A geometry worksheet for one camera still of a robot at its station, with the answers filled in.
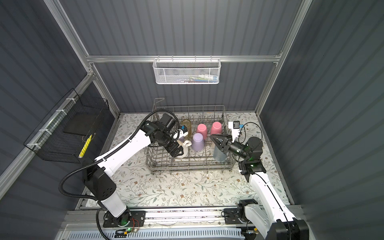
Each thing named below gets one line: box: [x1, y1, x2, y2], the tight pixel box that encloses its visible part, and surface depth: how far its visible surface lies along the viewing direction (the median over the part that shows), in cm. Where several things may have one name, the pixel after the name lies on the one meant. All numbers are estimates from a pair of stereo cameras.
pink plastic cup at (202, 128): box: [196, 123, 208, 140], surface depth 95 cm
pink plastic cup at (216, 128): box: [210, 121, 223, 135], surface depth 96 cm
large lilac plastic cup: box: [191, 132, 205, 151], surface depth 88 cm
